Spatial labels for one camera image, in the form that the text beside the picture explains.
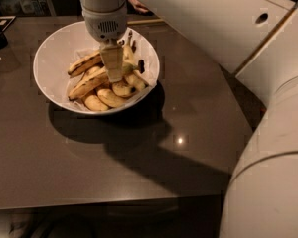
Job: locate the small banana behind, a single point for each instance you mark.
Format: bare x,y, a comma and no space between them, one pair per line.
92,70

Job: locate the yellow wooden stick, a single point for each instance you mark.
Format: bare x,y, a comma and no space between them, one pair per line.
145,22

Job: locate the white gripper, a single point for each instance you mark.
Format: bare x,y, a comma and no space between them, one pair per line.
105,24

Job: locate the long top banana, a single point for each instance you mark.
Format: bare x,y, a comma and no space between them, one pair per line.
83,64

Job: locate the long banana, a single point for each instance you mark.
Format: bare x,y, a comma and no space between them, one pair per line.
83,64
90,83

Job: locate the small banana front left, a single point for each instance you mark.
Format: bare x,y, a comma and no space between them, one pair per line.
93,103

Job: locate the person's right hand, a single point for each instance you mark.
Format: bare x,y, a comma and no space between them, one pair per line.
136,7

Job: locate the small banana right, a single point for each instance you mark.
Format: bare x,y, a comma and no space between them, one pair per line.
135,81

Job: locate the small spotted banana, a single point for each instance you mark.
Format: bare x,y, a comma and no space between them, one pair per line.
123,89

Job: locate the long middle banana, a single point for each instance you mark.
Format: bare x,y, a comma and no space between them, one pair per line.
90,83

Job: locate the white round bowl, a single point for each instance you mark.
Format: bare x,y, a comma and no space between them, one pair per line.
59,51

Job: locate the upright banana with stem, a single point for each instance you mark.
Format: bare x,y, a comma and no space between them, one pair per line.
128,54

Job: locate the small banana front middle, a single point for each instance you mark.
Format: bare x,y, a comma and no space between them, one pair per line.
108,97

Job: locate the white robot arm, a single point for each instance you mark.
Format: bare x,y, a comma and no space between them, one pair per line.
257,41

